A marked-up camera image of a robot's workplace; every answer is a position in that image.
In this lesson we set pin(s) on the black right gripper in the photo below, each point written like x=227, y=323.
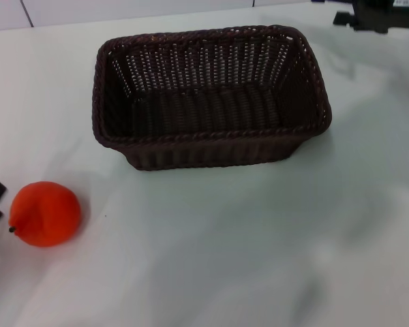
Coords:
x=388, y=13

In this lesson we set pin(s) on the dark brown woven basket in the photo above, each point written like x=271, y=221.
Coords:
x=204, y=109

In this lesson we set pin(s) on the orange artificial tangerine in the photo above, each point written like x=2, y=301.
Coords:
x=47, y=214

